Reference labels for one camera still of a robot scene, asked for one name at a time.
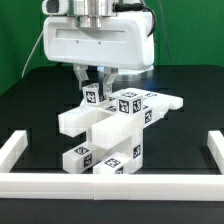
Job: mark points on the white chair seat part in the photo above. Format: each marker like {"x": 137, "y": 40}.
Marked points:
{"x": 132, "y": 146}

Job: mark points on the white fence wall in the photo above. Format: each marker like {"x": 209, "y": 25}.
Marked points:
{"x": 113, "y": 187}
{"x": 215, "y": 143}

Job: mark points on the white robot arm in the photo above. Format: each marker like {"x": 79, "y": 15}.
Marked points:
{"x": 89, "y": 14}

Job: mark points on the white right fence wall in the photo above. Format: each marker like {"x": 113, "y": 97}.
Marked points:
{"x": 215, "y": 143}

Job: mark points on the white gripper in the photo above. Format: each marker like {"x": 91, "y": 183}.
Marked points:
{"x": 122, "y": 42}

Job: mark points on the white front fence wall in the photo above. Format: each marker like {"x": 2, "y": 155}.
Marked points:
{"x": 113, "y": 187}

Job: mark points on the white chair back part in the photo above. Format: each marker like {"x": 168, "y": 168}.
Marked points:
{"x": 108, "y": 126}

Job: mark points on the white bar part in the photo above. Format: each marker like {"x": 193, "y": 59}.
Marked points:
{"x": 12, "y": 150}

